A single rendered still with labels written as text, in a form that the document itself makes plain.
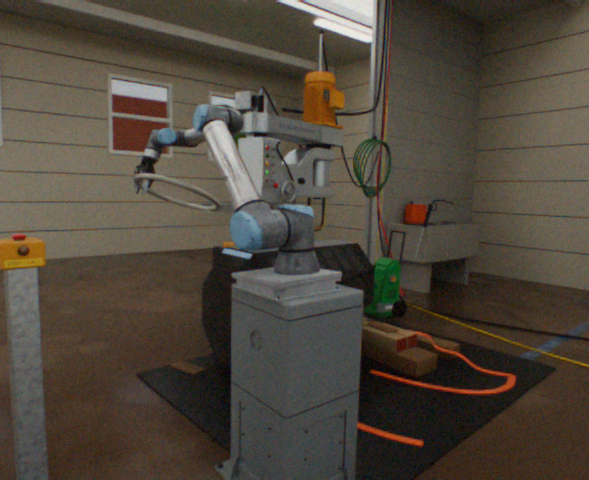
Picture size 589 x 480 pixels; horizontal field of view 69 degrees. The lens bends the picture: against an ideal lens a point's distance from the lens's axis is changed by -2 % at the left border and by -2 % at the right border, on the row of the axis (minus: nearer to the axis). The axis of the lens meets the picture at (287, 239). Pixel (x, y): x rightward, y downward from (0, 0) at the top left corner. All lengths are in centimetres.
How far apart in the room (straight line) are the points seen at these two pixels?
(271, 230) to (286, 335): 39
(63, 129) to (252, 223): 717
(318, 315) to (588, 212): 583
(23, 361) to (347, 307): 112
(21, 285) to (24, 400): 36
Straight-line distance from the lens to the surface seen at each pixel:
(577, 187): 716
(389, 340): 324
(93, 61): 891
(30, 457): 171
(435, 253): 574
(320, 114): 338
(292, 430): 173
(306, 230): 171
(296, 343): 160
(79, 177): 856
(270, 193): 283
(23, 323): 154
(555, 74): 750
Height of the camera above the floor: 124
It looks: 6 degrees down
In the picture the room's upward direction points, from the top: 1 degrees clockwise
